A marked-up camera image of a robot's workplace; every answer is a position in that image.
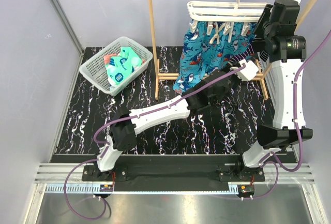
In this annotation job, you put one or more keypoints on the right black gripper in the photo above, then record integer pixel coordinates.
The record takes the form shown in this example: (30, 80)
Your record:
(264, 15)

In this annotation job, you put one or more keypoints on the black striped sock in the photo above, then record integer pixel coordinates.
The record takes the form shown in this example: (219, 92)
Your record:
(247, 54)
(263, 55)

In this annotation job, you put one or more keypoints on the mint green sock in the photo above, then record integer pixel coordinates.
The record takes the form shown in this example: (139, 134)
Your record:
(116, 72)
(130, 58)

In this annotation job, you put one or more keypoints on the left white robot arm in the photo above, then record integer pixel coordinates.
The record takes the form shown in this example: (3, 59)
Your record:
(127, 124)

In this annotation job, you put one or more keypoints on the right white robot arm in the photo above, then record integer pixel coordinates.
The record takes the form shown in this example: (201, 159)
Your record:
(287, 55)

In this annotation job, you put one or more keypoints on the white clip hanger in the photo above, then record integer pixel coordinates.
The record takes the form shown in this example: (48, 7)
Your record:
(223, 15)

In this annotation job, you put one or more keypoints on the blue shark pattern shorts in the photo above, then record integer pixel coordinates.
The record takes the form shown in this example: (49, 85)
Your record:
(200, 57)

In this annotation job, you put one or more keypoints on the white plastic basket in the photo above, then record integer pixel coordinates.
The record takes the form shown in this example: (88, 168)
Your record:
(94, 71)

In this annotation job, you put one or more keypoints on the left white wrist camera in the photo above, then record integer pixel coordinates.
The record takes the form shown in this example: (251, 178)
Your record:
(248, 70)

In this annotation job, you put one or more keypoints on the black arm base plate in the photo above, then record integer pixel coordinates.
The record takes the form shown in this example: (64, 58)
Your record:
(171, 173)

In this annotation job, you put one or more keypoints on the aluminium frame post left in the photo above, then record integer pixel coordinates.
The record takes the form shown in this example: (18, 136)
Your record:
(67, 26)

